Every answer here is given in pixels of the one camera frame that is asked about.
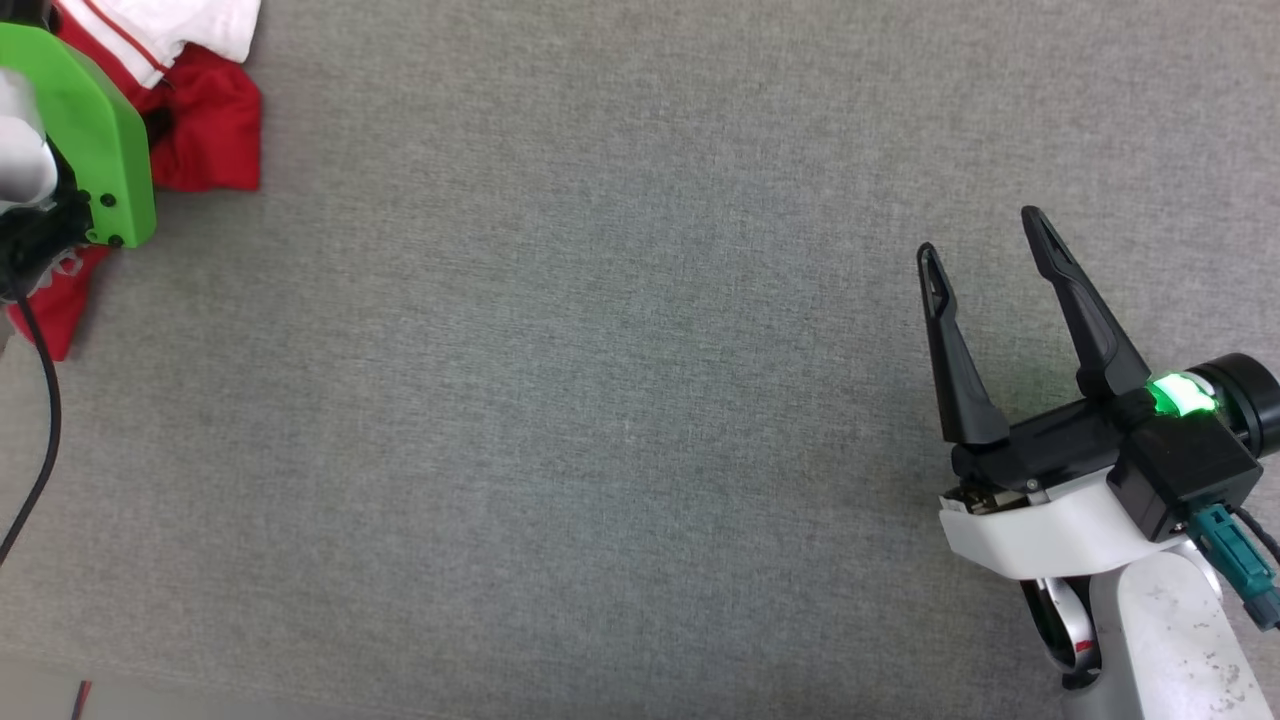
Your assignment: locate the red and white garment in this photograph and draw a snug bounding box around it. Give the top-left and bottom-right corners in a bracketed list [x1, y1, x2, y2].
[5, 0, 263, 361]

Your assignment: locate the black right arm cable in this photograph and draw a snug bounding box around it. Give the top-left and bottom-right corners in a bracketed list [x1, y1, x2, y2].
[1235, 505, 1280, 563]

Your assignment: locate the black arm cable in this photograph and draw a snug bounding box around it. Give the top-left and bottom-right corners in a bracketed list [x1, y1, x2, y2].
[0, 285, 63, 566]
[1235, 505, 1280, 563]

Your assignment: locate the teal right camera connector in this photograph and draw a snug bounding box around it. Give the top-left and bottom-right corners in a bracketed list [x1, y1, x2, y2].
[1188, 503, 1280, 631]

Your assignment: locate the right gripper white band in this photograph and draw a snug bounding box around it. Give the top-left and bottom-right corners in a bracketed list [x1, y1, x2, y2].
[918, 206, 1211, 579]

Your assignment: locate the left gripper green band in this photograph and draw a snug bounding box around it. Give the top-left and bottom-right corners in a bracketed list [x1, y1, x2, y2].
[0, 22, 157, 301]

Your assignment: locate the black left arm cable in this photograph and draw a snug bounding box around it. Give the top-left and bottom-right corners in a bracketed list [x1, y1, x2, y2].
[0, 285, 63, 566]

